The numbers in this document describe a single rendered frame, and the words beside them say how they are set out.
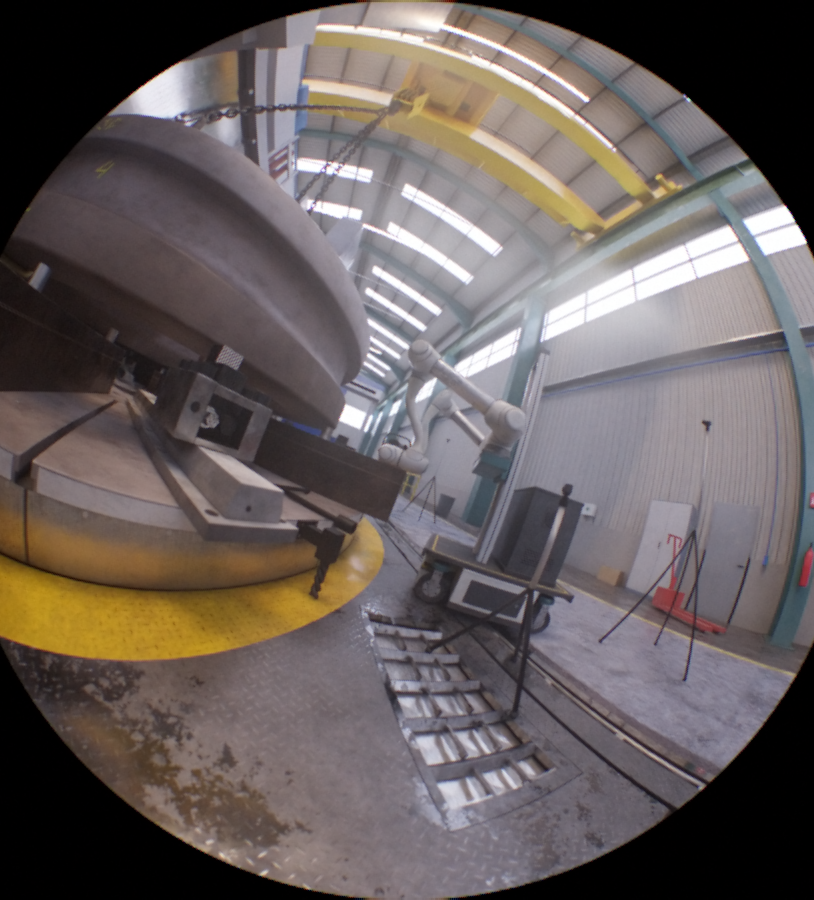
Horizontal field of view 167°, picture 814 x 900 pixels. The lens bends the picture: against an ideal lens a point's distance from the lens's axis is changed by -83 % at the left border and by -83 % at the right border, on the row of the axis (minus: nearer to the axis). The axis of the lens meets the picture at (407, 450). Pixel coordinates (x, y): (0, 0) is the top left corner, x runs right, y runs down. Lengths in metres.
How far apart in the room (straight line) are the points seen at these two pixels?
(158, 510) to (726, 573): 6.92
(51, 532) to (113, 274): 0.95
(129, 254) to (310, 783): 1.68
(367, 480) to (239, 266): 1.53
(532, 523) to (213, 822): 1.69
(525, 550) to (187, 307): 2.04
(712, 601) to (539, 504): 5.41
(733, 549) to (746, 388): 3.36
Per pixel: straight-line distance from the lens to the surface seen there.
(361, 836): 0.66
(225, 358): 1.22
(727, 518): 6.67
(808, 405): 6.29
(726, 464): 7.03
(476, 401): 1.44
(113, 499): 0.83
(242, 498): 0.74
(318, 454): 2.00
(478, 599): 1.58
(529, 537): 1.63
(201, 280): 1.39
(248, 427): 1.07
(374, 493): 1.90
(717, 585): 6.53
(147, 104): 3.86
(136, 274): 1.39
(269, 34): 2.21
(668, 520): 6.40
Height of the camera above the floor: 0.61
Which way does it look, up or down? 6 degrees up
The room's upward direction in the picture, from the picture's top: 21 degrees clockwise
